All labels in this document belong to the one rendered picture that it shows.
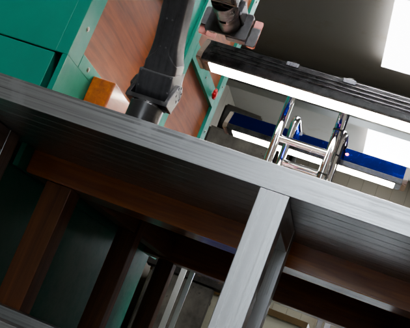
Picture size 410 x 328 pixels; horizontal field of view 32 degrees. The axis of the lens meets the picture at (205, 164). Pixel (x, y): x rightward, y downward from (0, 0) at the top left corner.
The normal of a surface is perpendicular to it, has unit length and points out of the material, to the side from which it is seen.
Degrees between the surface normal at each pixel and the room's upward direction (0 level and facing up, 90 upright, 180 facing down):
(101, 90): 90
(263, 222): 90
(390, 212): 90
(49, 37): 90
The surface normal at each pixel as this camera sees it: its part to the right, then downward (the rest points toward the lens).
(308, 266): -0.14, -0.27
